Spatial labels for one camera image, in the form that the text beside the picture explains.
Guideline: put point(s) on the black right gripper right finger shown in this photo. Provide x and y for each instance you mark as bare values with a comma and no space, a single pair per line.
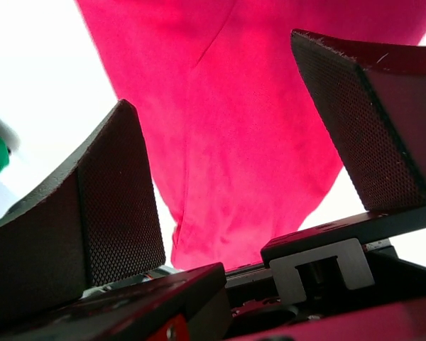
371,98

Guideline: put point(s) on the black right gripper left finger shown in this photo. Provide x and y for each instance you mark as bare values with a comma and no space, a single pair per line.
91,222

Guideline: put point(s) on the crimson t shirt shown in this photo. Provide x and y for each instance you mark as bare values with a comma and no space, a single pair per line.
236,147

